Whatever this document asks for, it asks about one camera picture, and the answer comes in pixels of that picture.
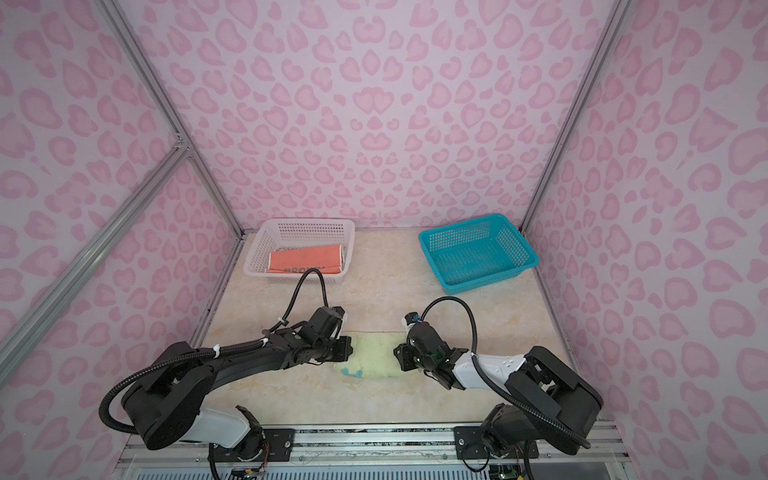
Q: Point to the left aluminium corner post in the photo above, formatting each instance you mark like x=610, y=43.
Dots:
x=129, y=42

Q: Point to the right aluminium corner post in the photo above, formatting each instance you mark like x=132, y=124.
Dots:
x=620, y=14

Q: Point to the white plastic basket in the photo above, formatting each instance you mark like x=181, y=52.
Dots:
x=283, y=249

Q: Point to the red brown towel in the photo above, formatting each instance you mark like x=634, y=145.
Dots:
x=327, y=259

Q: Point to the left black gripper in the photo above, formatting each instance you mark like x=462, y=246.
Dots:
x=347, y=350

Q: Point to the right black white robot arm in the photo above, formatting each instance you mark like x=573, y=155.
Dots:
x=543, y=398

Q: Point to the aluminium corner post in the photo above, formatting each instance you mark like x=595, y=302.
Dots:
x=129, y=42
x=620, y=14

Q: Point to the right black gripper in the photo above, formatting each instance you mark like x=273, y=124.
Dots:
x=400, y=353

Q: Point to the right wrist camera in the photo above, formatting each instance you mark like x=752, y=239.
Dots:
x=410, y=319

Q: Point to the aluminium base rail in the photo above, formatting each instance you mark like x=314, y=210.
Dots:
x=381, y=451

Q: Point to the teal cat face towel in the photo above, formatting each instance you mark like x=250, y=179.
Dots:
x=373, y=356

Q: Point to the teal plastic basket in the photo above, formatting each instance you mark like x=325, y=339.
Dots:
x=476, y=253

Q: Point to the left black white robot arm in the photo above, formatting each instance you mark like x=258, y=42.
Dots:
x=164, y=403

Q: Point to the aluminium frame diagonal bar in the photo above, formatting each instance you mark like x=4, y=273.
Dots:
x=39, y=319

